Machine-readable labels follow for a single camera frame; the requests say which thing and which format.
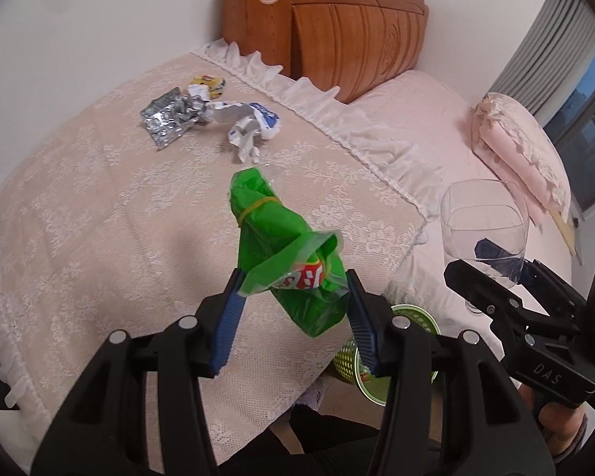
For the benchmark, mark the wooden headboard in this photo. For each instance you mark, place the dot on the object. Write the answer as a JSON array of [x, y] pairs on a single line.
[[350, 45]]

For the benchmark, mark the green snack wrapper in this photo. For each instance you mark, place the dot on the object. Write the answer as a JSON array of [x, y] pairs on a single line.
[[281, 254]]

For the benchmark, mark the silver foil blister pack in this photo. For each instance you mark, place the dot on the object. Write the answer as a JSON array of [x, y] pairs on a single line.
[[170, 116]]

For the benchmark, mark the clear plastic bottle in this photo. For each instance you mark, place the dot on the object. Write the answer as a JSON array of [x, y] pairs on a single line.
[[483, 235]]

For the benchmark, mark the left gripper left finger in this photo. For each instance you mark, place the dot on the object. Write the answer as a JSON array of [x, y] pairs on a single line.
[[101, 427]]

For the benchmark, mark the grey window curtain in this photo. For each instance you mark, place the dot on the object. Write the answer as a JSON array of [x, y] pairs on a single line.
[[551, 59]]

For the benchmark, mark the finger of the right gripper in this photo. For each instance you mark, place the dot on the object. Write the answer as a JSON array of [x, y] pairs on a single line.
[[509, 318], [553, 293]]

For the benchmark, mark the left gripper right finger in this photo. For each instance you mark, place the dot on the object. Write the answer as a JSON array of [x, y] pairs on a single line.
[[487, 428]]

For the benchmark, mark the pink folded quilt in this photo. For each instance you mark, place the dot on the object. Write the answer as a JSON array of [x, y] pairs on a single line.
[[525, 153]]

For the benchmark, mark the right hand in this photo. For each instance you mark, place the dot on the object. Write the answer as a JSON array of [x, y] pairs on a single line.
[[564, 429]]

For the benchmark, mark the yellow candy wrapper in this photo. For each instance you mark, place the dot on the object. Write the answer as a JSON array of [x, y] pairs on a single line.
[[215, 85]]

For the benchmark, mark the white paper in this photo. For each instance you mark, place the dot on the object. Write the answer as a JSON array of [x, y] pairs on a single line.
[[247, 123]]

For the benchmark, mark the lace nightstand cover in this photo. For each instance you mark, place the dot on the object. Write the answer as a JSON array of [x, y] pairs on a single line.
[[100, 230]]

